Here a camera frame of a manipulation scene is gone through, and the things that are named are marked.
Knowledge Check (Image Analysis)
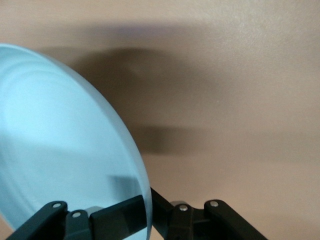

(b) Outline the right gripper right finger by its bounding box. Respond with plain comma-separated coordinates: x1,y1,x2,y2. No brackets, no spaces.
150,187,270,240

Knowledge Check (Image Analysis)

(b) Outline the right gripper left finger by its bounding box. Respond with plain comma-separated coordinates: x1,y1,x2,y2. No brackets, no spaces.
7,194,147,240

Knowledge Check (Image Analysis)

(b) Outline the blue plate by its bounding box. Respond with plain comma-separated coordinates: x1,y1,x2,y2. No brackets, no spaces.
0,43,153,240

